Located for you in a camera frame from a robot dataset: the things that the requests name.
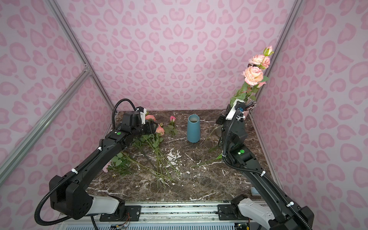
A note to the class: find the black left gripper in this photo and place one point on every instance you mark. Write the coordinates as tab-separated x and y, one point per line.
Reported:
150	126

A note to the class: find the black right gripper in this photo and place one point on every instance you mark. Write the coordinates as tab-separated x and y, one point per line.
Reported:
240	106

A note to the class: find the pale pink rose spray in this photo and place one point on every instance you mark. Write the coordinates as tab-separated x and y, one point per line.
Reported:
254	77

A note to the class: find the pink peony spray stem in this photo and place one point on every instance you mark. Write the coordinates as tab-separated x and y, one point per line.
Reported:
159	129

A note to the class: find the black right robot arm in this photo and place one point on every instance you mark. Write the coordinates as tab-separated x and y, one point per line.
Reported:
281	212

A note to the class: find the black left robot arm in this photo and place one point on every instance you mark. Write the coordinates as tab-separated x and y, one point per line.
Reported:
68	194

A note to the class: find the teal ceramic vase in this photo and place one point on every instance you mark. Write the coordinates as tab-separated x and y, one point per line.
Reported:
193	129

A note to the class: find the cream pink rose bunch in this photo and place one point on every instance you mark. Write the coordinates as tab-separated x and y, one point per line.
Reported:
118	165

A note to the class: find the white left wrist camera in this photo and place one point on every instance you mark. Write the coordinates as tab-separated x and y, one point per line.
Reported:
142	111

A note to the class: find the diagonal aluminium frame bar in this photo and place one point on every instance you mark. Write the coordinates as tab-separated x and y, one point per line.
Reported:
24	146

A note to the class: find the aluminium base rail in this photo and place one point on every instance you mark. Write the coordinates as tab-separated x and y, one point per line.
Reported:
196	215

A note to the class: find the aluminium frame post right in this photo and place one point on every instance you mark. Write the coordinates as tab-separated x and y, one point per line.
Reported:
291	20

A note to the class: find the aluminium frame post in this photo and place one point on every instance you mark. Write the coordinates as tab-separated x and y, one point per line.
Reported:
75	43
291	20

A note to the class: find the aluminium frame post left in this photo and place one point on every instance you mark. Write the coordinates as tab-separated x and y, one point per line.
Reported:
75	43

